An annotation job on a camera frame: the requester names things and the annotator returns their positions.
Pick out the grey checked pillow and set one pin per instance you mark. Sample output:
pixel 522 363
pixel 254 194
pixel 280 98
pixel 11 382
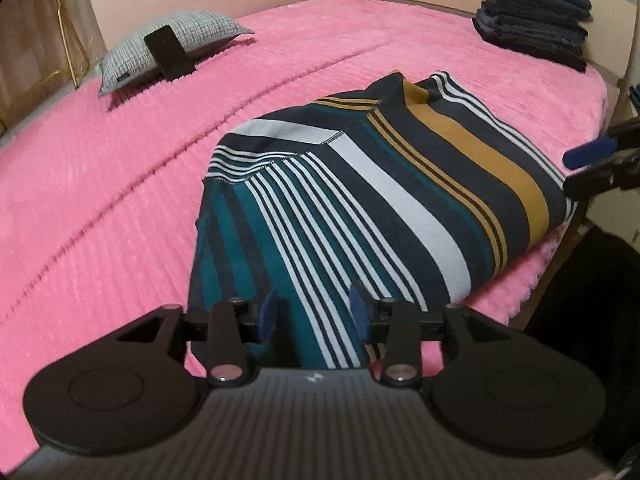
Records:
pixel 200 30

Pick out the striped knit shirt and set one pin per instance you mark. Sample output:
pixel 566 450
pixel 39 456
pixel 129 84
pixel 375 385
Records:
pixel 400 185

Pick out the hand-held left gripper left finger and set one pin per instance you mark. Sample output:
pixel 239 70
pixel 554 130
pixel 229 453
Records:
pixel 265 316

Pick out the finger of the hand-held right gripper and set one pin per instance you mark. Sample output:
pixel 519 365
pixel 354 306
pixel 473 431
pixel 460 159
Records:
pixel 595 182
pixel 590 152

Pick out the gold metal rack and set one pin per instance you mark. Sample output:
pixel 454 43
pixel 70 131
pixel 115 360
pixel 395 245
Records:
pixel 71 60

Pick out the black flat object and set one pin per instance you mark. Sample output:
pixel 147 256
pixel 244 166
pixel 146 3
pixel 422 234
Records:
pixel 170 52

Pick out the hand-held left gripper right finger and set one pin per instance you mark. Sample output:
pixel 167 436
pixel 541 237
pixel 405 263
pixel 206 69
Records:
pixel 359 316

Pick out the pink ribbed blanket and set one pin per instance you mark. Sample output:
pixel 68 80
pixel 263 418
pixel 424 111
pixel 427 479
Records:
pixel 125 185

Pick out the stack of dark folded clothes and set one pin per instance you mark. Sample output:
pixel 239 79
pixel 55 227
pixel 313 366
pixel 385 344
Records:
pixel 530 20

